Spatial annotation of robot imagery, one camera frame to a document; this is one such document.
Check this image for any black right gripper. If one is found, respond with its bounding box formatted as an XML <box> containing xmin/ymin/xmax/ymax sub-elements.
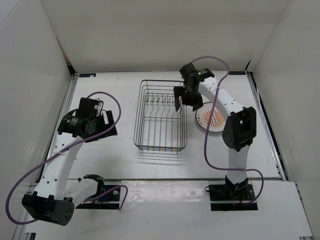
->
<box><xmin>173</xmin><ymin>86</ymin><xmax>204</xmax><ymax>113</ymax></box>

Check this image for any orange sunburst plate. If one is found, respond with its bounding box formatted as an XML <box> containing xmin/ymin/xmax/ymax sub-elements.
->
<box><xmin>194</xmin><ymin>101</ymin><xmax>226</xmax><ymax>134</ymax></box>

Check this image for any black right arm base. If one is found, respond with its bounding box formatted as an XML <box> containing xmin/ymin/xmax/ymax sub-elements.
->
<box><xmin>204</xmin><ymin>184</ymin><xmax>258</xmax><ymax>212</ymax></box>

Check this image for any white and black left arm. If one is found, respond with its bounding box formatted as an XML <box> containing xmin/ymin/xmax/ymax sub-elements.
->
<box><xmin>22</xmin><ymin>97</ymin><xmax>128</xmax><ymax>226</ymax></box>

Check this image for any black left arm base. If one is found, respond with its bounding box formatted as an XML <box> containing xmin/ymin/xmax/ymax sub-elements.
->
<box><xmin>76</xmin><ymin>185</ymin><xmax>128</xmax><ymax>210</ymax></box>

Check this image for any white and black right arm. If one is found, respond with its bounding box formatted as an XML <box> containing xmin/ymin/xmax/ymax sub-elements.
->
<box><xmin>173</xmin><ymin>63</ymin><xmax>257</xmax><ymax>200</ymax></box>

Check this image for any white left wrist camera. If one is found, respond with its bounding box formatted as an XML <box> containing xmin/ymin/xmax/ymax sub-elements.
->
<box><xmin>95</xmin><ymin>98</ymin><xmax>104</xmax><ymax>116</ymax></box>

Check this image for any wire dish rack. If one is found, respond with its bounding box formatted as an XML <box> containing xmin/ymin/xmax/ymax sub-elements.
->
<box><xmin>133</xmin><ymin>79</ymin><xmax>187</xmax><ymax>154</ymax></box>

